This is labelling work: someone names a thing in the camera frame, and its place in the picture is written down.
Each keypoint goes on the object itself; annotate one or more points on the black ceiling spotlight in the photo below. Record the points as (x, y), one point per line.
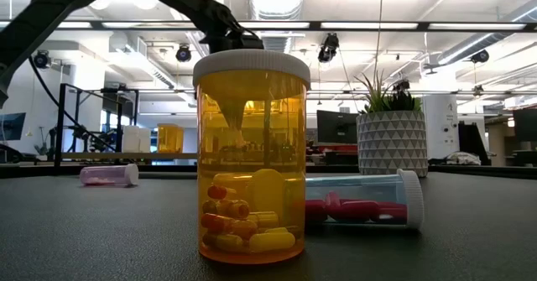
(479, 56)
(328, 47)
(184, 53)
(42, 59)

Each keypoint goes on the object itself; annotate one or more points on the clear bottle red capsules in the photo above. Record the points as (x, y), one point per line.
(377, 197)

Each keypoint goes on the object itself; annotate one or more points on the pink pill bottle white cap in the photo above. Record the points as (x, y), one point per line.
(105, 175)

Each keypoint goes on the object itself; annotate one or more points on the potted plant patterned grey pot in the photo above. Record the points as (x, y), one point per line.
(392, 142)

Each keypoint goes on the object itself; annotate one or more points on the wooden shelf board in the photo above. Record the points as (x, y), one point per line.
(168, 156)

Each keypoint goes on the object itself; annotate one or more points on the black overhead light bar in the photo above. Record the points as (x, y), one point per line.
(314, 25)

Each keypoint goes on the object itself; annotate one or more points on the black metal table frame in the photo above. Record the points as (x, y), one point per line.
(58, 126)

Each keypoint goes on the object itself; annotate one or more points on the dark computer monitor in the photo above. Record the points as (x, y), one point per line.
(335, 126)
(11, 126)

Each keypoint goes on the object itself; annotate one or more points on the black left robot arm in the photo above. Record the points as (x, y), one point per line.
(50, 17)

